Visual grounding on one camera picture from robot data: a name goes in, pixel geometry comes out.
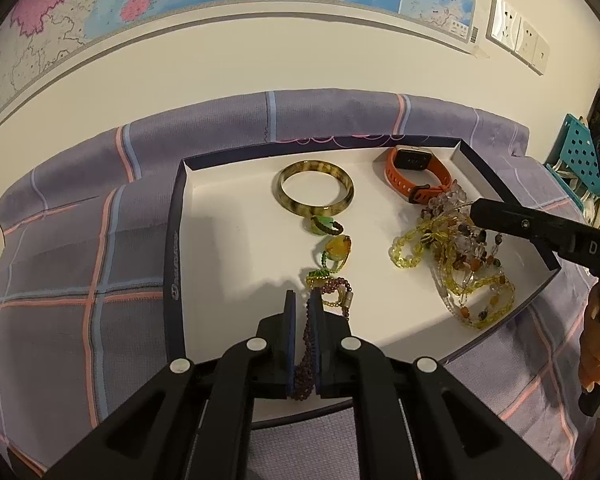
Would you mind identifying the mixed crystal chip necklace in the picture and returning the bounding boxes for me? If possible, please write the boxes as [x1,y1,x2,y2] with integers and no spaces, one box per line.
[420,182,516,323]

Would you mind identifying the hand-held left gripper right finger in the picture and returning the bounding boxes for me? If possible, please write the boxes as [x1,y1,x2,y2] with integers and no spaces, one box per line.
[307,292,531,480]

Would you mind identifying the purple bead necklace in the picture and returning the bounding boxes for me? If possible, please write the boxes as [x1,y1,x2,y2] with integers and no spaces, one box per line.
[292,275,355,402]

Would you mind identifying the purple plaid blanket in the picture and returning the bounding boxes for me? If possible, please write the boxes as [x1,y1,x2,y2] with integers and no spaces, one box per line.
[0,89,600,480]

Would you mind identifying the orange smart watch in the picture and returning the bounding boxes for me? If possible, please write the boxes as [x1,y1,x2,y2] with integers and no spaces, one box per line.
[385,145,456,205]

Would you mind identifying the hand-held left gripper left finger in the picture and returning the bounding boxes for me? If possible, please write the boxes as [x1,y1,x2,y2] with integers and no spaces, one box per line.
[45,290,298,480]

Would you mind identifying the yellow bead necklace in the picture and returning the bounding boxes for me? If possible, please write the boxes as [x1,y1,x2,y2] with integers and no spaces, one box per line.
[390,215,516,331]

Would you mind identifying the yellow pendant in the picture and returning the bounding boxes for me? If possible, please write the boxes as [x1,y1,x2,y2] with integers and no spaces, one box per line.
[306,235,353,291]

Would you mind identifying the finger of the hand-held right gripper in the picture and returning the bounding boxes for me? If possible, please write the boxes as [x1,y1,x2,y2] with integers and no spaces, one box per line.
[467,198,581,261]

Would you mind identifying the person's right hand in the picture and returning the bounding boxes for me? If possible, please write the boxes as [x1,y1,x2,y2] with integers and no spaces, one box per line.
[577,290,600,393]

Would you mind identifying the white wall socket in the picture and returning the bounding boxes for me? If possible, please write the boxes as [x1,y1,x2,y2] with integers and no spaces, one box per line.
[516,20,538,63]
[532,37,551,76]
[486,0,523,51]

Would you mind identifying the dark blue shallow box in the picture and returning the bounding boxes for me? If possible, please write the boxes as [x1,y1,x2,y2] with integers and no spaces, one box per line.
[165,135,562,428]

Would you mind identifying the teal perforated plastic chair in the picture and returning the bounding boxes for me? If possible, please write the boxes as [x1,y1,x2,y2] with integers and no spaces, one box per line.
[545,114,600,196]

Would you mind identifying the amber bangle with green charm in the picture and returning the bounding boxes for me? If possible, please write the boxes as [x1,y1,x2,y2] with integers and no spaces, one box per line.
[279,159,356,236]

